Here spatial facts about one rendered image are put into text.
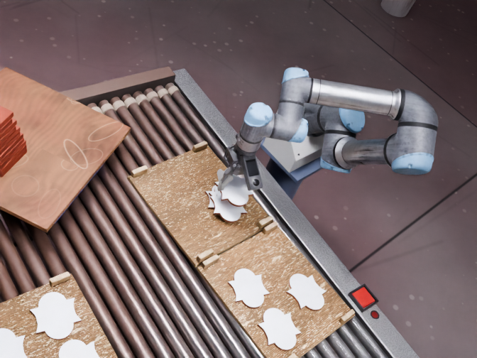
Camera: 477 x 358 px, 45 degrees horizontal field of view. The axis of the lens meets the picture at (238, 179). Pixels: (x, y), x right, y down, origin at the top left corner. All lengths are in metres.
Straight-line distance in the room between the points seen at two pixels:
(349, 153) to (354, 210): 1.52
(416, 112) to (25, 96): 1.28
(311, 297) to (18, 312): 0.89
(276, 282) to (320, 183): 1.72
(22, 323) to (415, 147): 1.22
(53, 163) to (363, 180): 2.28
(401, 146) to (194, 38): 2.68
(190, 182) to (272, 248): 0.37
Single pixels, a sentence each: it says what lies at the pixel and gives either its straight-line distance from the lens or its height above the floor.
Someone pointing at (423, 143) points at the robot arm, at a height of 1.45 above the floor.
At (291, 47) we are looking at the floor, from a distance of 4.48.
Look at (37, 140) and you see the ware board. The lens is 1.97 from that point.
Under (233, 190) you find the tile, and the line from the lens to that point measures 1.92.
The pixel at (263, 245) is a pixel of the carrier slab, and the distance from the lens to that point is 1.96.
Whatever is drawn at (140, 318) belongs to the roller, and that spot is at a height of 0.92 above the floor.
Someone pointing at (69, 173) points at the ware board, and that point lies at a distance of 1.88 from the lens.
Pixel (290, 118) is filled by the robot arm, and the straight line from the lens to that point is 1.72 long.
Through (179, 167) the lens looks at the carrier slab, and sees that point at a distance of 2.09.
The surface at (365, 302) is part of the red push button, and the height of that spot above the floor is 0.93.
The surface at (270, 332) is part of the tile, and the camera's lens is 1.80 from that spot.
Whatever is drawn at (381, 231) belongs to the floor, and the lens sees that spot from 3.51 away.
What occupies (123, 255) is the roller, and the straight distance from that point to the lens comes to 1.86.
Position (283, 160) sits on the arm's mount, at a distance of 2.29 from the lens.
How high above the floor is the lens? 2.50
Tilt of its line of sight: 48 degrees down
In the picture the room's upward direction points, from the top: 22 degrees clockwise
